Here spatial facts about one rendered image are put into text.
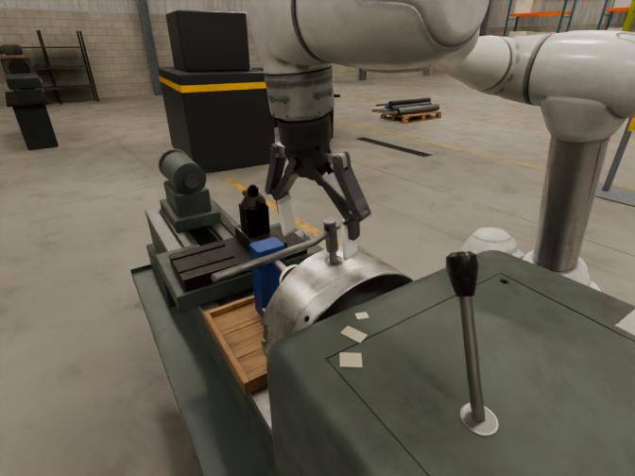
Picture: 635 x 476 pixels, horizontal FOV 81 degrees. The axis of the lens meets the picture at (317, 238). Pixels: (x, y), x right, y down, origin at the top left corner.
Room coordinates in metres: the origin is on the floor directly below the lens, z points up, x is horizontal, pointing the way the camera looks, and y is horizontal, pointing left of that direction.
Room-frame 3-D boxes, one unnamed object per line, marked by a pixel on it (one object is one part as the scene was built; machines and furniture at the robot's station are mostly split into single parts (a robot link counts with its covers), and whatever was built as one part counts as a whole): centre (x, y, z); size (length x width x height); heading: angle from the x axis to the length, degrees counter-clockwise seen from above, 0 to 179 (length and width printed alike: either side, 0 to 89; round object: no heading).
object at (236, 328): (0.81, 0.10, 0.88); 0.36 x 0.30 x 0.04; 123
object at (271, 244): (0.87, 0.14, 1.00); 0.08 x 0.06 x 0.23; 123
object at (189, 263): (1.10, 0.26, 0.95); 0.43 x 0.18 x 0.04; 123
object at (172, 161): (1.60, 0.60, 1.01); 0.30 x 0.20 x 0.29; 33
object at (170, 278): (1.15, 0.27, 0.89); 0.53 x 0.30 x 0.06; 123
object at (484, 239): (1.01, -0.55, 0.97); 0.18 x 0.16 x 0.22; 38
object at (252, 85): (5.92, 1.56, 0.98); 1.81 x 1.22 x 1.95; 29
